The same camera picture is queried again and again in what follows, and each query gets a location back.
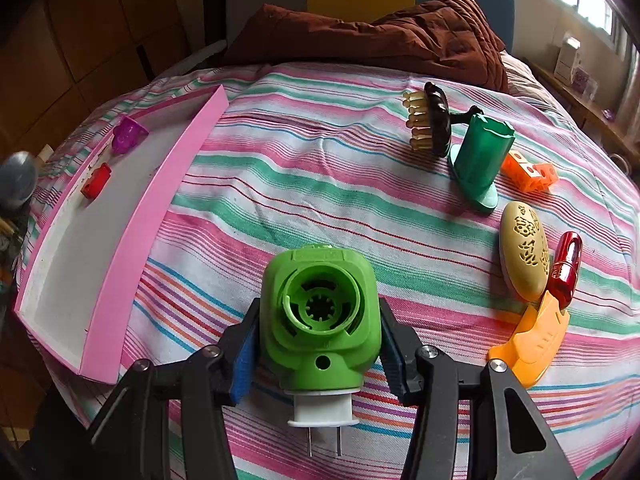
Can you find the green plug-in device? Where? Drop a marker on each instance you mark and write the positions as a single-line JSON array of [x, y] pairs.
[[320, 350]]

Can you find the red plastic block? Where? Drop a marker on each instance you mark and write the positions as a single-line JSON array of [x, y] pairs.
[[97, 180]]

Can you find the striped blanket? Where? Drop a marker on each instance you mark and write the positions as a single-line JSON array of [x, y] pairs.
[[325, 185]]

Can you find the beige purple carved oval case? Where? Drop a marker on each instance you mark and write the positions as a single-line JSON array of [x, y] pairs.
[[525, 250]]

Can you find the dark brush with wooden pins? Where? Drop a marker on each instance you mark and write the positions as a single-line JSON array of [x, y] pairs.
[[440, 115]]

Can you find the purple plastic cup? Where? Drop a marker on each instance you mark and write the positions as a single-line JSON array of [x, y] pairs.
[[127, 135]]

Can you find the wooden desk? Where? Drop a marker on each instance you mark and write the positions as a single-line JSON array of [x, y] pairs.
[[590, 110]]

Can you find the brown quilt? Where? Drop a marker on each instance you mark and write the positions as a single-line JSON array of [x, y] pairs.
[[425, 35]]

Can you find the green plastic holder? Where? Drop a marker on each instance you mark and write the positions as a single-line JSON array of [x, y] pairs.
[[482, 155]]

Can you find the orange plastic utility knife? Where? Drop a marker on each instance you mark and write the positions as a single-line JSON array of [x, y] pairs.
[[535, 340]]

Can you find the window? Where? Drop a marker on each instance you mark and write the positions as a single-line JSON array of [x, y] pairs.
[[595, 5]]

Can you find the shiny red tube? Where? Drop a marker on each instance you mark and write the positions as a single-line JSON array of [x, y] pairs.
[[565, 265]]

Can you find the wooden wardrobe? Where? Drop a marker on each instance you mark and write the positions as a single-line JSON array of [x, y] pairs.
[[75, 35]]

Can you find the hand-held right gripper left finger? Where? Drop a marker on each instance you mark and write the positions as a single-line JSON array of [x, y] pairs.
[[242, 360]]

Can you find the small purple clip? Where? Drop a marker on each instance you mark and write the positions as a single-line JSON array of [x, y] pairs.
[[609, 114]]

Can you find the grey round object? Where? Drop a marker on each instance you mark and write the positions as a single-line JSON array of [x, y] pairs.
[[17, 180]]

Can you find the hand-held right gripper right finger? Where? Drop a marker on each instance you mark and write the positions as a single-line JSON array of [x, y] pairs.
[[395, 365]]

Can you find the orange cube block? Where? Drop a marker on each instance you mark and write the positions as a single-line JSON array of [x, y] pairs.
[[525, 175]]

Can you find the dark chair backrest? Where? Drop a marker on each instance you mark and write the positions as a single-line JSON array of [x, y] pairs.
[[217, 5]]

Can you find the pale pillow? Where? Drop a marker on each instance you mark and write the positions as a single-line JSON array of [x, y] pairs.
[[525, 80]]

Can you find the white box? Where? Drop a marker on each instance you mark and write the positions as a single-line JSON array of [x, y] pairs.
[[567, 60]]

